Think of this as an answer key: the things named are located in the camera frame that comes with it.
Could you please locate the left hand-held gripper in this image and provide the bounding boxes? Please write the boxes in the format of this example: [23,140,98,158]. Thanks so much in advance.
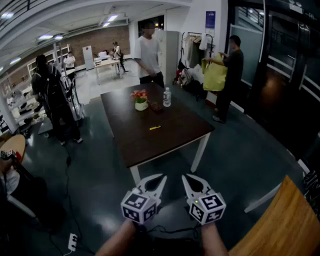
[120,173,168,225]

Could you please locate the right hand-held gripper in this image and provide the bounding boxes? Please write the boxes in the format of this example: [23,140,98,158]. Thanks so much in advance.
[181,173,227,226]

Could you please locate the person's right forearm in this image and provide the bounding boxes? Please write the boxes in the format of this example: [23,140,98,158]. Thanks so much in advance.
[199,221,230,256]

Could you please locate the person's left forearm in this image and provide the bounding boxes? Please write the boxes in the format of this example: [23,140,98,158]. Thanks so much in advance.
[94,219,137,256]

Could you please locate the dark brown table white legs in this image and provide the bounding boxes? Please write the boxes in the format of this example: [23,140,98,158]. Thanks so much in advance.
[100,81,216,187]

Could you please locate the person's dark clothing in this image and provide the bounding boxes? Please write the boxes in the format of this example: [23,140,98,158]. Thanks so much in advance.
[124,234,205,256]

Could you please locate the white pot with orange flowers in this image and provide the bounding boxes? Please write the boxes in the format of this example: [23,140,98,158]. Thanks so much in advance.
[130,89,150,112]

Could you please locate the clear plastic water bottle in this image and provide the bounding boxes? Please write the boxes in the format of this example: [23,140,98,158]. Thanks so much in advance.
[162,86,172,108]

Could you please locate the red and white bag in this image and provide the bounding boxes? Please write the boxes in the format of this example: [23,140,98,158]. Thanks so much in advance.
[205,89,219,107]

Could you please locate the white power strip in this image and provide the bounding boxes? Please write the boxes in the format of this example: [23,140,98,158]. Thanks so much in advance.
[67,232,79,252]

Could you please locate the black bag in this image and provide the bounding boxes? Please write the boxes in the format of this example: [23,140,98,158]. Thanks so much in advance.
[186,79,204,98]

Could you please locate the metal stepladder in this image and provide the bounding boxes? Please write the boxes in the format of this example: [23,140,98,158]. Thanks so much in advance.
[52,42,85,123]

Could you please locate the white and red backpack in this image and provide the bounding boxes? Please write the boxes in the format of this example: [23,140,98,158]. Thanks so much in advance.
[177,67,192,87]

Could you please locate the yellow fabric bag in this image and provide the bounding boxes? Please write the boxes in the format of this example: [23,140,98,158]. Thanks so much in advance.
[201,53,229,92]

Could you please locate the black white patterned cloth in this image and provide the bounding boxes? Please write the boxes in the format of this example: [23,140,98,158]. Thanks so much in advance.
[302,169,320,210]

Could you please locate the light wooden desk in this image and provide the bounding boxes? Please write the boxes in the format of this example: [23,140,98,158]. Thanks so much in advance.
[93,59,123,85]

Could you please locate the black framed glass doors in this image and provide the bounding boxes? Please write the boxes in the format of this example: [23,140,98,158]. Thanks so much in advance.
[249,0,320,161]

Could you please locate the beige hanging garment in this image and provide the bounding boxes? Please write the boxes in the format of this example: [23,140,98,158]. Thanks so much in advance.
[186,34,201,68]

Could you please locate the grey metal lockers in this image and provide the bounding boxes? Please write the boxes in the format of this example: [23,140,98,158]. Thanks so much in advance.
[154,29,180,79]

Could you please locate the black backpack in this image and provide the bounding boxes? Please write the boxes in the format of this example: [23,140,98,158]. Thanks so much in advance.
[43,65,66,106]

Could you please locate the frosted glass partition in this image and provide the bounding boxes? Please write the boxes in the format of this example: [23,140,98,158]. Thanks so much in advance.
[229,23,265,88]

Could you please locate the round wooden table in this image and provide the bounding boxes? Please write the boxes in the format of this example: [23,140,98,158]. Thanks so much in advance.
[0,134,27,166]

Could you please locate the black coat rack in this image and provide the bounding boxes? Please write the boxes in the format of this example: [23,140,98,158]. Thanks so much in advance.
[181,31,216,68]

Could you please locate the white fridge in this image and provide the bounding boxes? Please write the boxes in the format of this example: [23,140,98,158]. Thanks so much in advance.
[82,45,95,71]

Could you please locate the white hanging garment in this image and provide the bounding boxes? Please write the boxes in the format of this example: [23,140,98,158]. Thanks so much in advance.
[198,33,210,51]

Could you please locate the white storage rack with items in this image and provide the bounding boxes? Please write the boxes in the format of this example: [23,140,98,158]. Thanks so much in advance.
[0,74,46,133]

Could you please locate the dark window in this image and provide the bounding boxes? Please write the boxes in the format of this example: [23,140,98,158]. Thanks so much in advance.
[137,14,165,32]

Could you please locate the white shelving unit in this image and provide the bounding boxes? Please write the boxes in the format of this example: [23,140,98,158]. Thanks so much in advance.
[26,43,71,76]

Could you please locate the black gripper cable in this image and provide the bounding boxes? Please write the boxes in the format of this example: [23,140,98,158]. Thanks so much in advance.
[144,224,201,236]

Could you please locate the black floor cable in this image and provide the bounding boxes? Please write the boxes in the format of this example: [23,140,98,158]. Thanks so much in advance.
[47,144,96,256]

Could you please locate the blue wall poster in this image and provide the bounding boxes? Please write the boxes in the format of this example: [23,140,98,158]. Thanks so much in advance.
[205,10,216,29]

